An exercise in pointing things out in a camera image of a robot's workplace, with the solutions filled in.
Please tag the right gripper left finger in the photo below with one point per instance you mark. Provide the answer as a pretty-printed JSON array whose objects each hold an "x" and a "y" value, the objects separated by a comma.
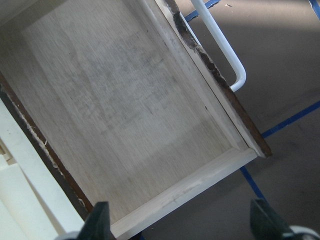
[{"x": 96, "y": 226}]

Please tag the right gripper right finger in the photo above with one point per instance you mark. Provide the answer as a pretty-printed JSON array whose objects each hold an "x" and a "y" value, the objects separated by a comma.
[{"x": 266, "y": 224}]

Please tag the wooden drawer with white handle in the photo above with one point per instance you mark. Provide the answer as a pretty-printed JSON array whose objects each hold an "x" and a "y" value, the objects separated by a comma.
[{"x": 124, "y": 102}]

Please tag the white plastic tray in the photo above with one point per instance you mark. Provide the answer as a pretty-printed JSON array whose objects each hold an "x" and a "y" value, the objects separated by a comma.
[{"x": 32, "y": 204}]

